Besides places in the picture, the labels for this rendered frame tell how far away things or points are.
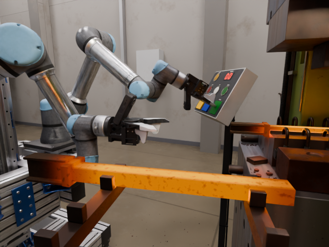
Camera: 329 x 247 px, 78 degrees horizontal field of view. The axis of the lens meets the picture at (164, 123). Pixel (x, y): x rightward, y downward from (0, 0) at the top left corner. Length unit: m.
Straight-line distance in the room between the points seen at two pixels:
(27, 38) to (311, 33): 0.72
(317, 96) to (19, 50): 0.94
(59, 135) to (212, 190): 1.01
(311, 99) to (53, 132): 1.16
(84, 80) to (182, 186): 1.00
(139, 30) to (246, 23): 1.86
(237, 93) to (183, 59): 2.77
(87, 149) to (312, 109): 0.80
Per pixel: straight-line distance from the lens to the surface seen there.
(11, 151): 1.21
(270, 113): 3.57
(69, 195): 1.23
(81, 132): 0.76
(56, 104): 0.88
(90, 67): 1.19
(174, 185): 0.31
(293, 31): 0.59
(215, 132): 3.38
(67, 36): 5.37
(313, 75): 0.87
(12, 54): 0.72
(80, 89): 1.24
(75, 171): 0.36
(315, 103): 0.88
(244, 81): 1.06
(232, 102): 1.04
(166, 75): 0.96
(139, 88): 0.84
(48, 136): 1.22
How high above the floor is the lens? 1.13
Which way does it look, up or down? 11 degrees down
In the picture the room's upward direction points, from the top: straight up
